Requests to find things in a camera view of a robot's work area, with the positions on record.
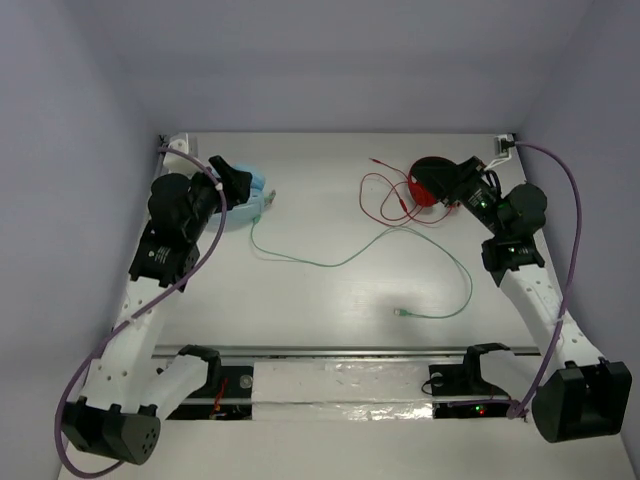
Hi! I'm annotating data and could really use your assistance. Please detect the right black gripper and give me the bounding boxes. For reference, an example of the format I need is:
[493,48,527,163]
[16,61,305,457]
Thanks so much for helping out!
[411,156,507,238]

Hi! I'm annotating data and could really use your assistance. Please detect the light blue headphones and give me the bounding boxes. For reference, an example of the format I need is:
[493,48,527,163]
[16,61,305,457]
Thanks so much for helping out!
[208,155,276,230]

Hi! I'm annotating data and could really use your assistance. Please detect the green headphone cable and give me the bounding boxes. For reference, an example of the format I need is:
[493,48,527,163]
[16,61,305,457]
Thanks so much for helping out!
[250,216,474,320]

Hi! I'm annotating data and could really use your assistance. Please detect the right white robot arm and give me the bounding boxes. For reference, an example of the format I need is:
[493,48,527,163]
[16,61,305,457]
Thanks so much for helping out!
[409,156,632,443]

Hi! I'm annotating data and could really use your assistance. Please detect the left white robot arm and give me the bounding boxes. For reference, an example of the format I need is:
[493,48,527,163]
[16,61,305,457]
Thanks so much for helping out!
[54,155,255,479]

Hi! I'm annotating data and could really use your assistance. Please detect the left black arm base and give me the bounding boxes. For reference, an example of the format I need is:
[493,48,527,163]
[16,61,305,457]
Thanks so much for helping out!
[168,345,254,421]

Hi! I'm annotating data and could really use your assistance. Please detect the red headphones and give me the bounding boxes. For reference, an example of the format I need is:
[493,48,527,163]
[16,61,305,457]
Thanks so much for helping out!
[408,156,460,207]

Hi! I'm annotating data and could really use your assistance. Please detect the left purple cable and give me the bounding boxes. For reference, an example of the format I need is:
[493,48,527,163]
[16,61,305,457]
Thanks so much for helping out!
[53,146,229,478]

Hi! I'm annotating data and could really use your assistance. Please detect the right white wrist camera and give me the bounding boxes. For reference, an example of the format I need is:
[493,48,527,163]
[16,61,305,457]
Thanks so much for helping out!
[485,134,515,171]

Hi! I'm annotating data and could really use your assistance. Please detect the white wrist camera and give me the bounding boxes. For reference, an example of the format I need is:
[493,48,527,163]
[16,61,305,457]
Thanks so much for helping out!
[485,134,515,171]
[163,137,198,177]

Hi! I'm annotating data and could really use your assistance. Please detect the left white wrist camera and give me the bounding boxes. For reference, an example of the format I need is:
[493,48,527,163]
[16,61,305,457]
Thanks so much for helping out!
[163,137,198,177]

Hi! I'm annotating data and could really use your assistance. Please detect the aluminium rail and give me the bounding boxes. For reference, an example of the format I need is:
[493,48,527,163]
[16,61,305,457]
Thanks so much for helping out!
[152,343,544,359]

